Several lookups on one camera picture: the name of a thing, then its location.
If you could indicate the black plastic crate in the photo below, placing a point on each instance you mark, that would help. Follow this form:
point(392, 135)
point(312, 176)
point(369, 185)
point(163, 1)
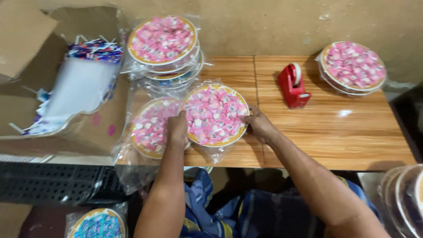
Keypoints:
point(56, 183)

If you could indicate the red tape dispenser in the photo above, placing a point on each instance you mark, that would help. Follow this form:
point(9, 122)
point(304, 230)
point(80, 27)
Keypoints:
point(293, 86)

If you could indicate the person's right fingers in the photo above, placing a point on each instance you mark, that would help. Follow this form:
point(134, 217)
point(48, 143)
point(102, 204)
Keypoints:
point(248, 115)

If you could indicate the pink candy disc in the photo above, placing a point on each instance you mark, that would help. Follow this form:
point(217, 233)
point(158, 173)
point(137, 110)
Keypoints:
point(214, 115)
point(150, 127)

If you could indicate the person's left hand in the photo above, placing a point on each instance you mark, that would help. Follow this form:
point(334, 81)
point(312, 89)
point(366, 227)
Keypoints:
point(176, 127)

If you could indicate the cardboard box of paper strips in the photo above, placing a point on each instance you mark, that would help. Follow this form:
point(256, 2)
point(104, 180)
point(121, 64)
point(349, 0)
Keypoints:
point(56, 79)

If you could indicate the wrapped blue candy disc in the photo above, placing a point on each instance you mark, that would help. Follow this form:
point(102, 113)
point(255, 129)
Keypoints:
point(97, 224)

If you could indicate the person's left fingers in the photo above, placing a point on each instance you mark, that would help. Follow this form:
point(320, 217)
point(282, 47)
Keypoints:
point(182, 114)

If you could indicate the person's right hand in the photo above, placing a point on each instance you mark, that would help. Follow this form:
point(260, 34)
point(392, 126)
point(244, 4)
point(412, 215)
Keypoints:
point(261, 125)

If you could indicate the stack of wrapped candy discs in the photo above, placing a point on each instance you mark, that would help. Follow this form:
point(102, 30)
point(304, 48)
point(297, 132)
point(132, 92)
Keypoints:
point(352, 67)
point(401, 198)
point(163, 48)

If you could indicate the person's blue patterned clothing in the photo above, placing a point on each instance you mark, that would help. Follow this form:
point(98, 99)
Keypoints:
point(244, 211)

